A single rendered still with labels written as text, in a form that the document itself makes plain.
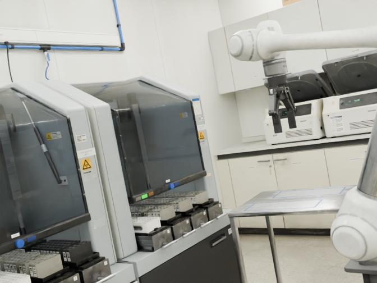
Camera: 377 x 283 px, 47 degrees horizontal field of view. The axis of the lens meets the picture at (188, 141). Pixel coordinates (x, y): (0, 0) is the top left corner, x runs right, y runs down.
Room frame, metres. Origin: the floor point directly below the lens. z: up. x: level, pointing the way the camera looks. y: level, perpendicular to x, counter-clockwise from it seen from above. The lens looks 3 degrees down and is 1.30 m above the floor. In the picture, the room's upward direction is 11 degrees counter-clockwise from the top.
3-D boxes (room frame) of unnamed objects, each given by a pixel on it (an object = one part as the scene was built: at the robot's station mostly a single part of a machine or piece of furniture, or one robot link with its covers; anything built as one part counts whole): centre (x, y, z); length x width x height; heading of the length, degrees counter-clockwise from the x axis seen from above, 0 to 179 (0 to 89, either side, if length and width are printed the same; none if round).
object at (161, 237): (2.18, 0.46, 0.78); 0.73 x 0.14 x 0.09; 52
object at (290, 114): (1.72, -0.42, 1.22); 0.03 x 0.01 x 0.07; 52
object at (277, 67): (1.66, -0.38, 1.43); 0.09 x 0.09 x 0.06
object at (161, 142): (2.37, 0.32, 1.28); 0.61 x 0.51 x 0.63; 142
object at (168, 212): (2.16, 0.18, 0.85); 0.12 x 0.02 x 0.06; 143
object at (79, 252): (1.72, 0.52, 0.85); 0.12 x 0.02 x 0.06; 143
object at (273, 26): (1.66, -0.37, 1.54); 0.13 x 0.11 x 0.16; 136
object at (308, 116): (4.24, -1.14, 1.22); 0.62 x 0.56 x 0.64; 140
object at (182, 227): (2.31, 0.36, 0.78); 0.73 x 0.14 x 0.09; 52
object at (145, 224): (2.10, 0.35, 0.83); 0.30 x 0.10 x 0.06; 52
